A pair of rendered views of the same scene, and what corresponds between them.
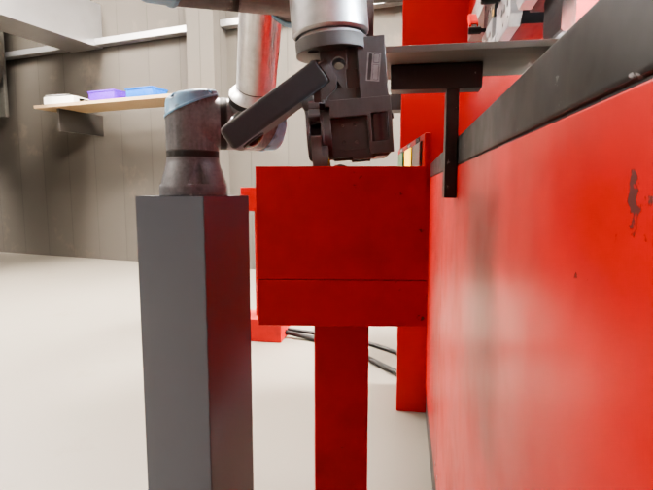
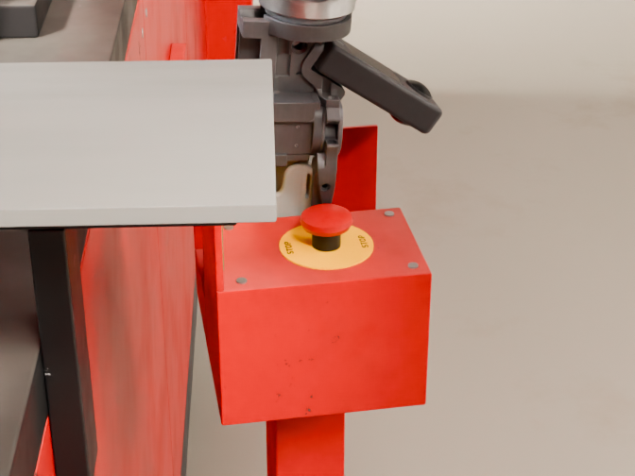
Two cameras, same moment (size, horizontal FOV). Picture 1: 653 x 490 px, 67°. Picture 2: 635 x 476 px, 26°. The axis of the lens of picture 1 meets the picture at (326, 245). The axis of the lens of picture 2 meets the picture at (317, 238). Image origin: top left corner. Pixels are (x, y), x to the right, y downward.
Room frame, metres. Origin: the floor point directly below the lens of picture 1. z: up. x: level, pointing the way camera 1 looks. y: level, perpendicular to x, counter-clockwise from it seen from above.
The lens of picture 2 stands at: (1.49, -0.19, 1.30)
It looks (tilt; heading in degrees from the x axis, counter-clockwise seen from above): 29 degrees down; 169
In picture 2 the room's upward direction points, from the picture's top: straight up
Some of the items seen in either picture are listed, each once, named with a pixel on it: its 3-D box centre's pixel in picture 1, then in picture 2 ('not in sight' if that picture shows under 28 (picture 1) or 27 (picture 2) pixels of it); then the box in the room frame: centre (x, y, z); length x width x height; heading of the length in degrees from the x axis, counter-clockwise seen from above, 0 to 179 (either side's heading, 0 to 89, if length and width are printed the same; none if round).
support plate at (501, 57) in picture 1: (460, 61); (20, 136); (0.83, -0.22, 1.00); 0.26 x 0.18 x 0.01; 81
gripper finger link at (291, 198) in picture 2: not in sight; (289, 211); (0.52, -0.02, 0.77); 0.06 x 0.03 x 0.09; 89
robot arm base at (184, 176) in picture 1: (193, 173); not in sight; (1.13, 0.30, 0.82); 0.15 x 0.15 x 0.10
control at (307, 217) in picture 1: (341, 224); (303, 250); (0.55, -0.02, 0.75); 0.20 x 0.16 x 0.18; 179
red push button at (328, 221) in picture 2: not in sight; (326, 231); (0.60, -0.01, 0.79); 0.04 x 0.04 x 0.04
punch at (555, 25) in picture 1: (558, 21); not in sight; (0.80, -0.36, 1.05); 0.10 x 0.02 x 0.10; 171
